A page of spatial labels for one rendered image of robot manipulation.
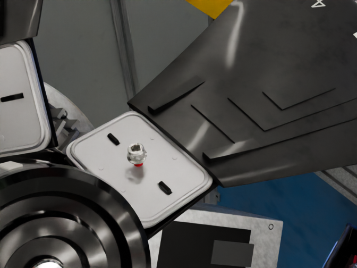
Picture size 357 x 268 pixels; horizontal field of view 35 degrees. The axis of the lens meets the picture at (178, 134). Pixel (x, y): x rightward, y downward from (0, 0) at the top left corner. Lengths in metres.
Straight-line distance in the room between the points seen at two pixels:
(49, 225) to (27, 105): 0.07
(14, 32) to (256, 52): 0.21
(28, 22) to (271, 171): 0.18
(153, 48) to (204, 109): 1.07
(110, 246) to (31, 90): 0.10
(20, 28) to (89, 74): 1.05
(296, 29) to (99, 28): 0.87
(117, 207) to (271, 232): 0.27
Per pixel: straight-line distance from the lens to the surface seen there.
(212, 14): 0.80
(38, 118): 0.33
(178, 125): 0.40
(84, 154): 0.39
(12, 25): 0.33
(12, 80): 0.34
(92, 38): 1.32
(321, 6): 0.52
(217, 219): 0.52
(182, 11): 1.48
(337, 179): 0.86
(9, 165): 0.31
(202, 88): 0.43
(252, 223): 0.55
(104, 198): 0.31
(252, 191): 1.11
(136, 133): 0.40
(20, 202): 0.30
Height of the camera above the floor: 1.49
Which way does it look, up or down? 50 degrees down
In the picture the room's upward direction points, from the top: 5 degrees counter-clockwise
